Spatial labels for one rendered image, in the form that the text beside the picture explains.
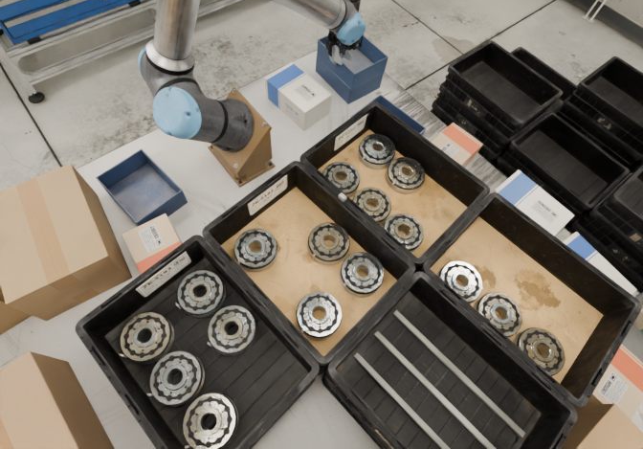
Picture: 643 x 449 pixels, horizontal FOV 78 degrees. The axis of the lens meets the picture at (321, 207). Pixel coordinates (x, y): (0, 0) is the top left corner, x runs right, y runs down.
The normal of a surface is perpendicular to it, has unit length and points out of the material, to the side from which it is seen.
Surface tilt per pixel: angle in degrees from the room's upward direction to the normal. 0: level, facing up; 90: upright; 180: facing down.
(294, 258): 0
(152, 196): 0
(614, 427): 0
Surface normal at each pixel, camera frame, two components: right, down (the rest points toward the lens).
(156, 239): 0.07, -0.48
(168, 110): -0.43, 0.13
